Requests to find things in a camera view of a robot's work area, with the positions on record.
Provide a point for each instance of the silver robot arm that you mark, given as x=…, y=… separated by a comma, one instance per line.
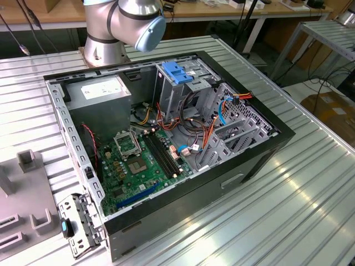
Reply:
x=100, y=27

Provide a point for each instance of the grey metal disk bay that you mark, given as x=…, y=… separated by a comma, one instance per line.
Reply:
x=219, y=155

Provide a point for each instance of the black RAM slot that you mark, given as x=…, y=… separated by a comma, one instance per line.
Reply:
x=157, y=155
x=169, y=155
x=165, y=155
x=161, y=155

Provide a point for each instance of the grey metal drive cage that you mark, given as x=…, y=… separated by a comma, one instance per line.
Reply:
x=169, y=99

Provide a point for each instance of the CPU socket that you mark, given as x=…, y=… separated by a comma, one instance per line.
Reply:
x=137, y=166

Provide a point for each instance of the blue plastic drive latch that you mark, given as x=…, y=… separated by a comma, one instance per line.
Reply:
x=174, y=72

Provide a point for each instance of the green motherboard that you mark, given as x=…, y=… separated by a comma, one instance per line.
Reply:
x=130, y=185

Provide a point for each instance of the blue expansion slot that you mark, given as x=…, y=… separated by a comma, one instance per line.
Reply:
x=138, y=195

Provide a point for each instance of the black open PC case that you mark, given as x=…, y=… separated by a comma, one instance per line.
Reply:
x=166, y=210

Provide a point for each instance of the grey power supply unit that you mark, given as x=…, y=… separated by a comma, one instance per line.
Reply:
x=100, y=110

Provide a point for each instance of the wooden desk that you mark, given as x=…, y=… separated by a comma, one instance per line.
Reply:
x=216, y=12

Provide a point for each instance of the small white box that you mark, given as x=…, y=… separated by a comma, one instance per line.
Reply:
x=235, y=4

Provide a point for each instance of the black latch with blue tab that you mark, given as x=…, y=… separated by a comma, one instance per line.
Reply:
x=66, y=228

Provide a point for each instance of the cardboard box with label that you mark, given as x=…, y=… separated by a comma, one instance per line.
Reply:
x=332, y=116

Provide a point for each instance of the grey part rack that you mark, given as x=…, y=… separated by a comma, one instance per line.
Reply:
x=25, y=194

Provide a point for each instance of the metal slat side table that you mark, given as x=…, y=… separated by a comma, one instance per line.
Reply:
x=330, y=36

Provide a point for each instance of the brown cardboard box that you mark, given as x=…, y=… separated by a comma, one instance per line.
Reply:
x=47, y=5

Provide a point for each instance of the small black device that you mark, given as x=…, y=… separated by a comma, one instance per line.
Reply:
x=316, y=4

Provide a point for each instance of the grey metal bracket flap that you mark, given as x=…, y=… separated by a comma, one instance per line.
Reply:
x=83, y=221

